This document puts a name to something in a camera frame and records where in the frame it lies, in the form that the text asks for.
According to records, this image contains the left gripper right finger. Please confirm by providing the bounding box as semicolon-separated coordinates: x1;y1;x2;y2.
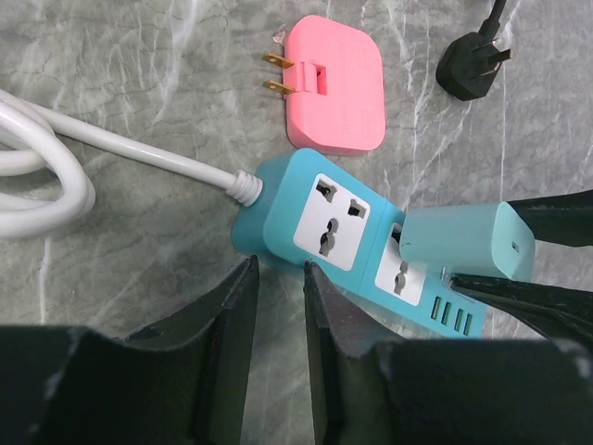
304;262;592;444

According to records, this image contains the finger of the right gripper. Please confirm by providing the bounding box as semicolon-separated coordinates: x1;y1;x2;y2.
509;190;593;248
450;274;592;341

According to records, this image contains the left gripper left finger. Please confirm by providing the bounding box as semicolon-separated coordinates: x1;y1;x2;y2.
1;257;259;444

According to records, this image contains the teal small charger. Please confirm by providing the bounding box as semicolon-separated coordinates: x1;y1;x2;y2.
399;202;536;282

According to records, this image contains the teal power strip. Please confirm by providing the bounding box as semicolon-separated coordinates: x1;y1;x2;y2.
231;148;487;338

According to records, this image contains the pink flat charger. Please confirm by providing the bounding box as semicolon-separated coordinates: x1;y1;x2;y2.
262;15;385;156

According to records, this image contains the black power cord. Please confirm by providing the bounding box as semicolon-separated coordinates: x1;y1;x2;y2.
435;0;514;103

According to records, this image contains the white cord of teal strip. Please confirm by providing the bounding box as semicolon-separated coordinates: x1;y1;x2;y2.
0;90;264;240

